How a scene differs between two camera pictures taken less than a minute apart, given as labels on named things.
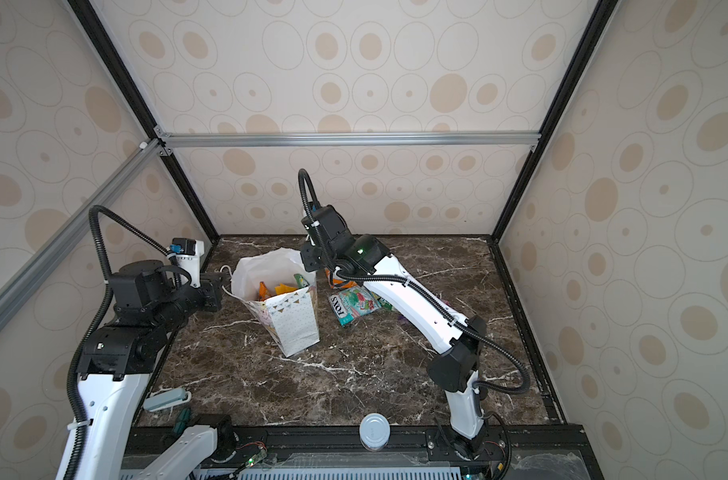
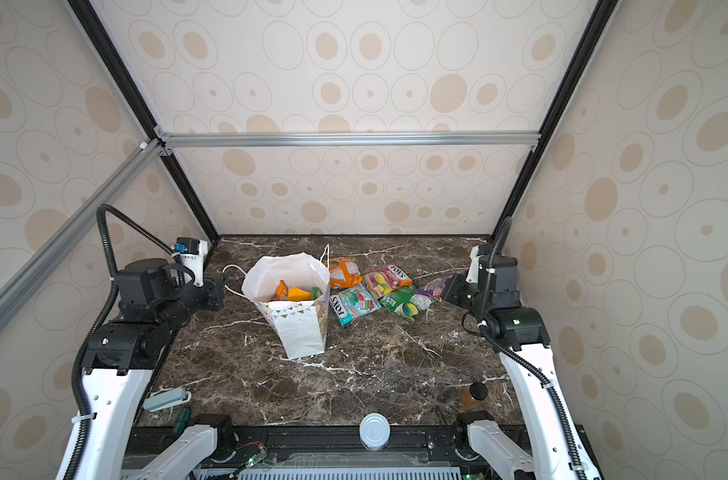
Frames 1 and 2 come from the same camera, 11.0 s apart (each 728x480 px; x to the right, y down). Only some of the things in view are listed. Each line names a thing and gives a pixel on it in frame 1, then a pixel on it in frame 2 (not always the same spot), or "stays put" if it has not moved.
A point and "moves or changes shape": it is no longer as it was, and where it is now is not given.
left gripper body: x=191 y=298 stays put
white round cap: x=374 y=431 stays put
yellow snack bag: x=283 y=288 → x=297 y=294
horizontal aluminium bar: x=346 y=138 stays put
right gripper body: x=313 y=258 → x=463 y=293
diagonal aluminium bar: x=8 y=300 stays put
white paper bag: x=280 y=287 moves or changes shape
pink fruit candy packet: x=263 y=291 → x=282 y=291
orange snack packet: x=335 y=281 stays put
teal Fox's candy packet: x=351 y=303 stays put
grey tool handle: x=166 y=399 stays put
